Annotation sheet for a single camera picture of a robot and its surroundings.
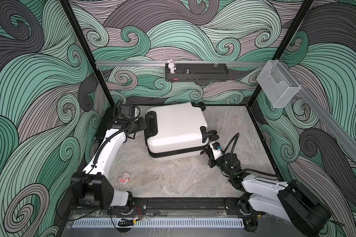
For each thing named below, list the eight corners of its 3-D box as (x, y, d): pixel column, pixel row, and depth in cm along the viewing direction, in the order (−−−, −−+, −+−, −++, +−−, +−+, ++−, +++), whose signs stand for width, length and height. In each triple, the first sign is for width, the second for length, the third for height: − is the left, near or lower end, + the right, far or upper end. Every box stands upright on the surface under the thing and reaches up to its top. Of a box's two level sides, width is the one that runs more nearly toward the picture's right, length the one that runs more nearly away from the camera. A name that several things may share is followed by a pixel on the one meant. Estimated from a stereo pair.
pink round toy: (120, 184, 82) (118, 182, 80) (122, 174, 86) (121, 172, 83) (129, 184, 82) (127, 182, 80) (131, 174, 86) (129, 172, 83)
